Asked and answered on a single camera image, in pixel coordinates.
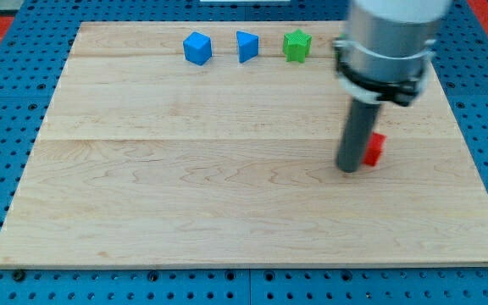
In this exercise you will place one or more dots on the blue triangular block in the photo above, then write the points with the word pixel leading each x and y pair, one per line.
pixel 248 45

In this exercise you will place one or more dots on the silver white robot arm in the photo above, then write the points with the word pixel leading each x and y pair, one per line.
pixel 383 55

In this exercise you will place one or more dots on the green star block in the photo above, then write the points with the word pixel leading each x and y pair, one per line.
pixel 296 46

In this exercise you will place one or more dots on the light wooden board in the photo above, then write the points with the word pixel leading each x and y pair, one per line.
pixel 145 160

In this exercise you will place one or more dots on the blue cube block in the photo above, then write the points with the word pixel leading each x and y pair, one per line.
pixel 197 48

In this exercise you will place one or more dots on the red block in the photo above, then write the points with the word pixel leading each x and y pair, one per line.
pixel 374 149

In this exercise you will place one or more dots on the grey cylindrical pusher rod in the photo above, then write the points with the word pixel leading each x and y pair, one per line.
pixel 356 133

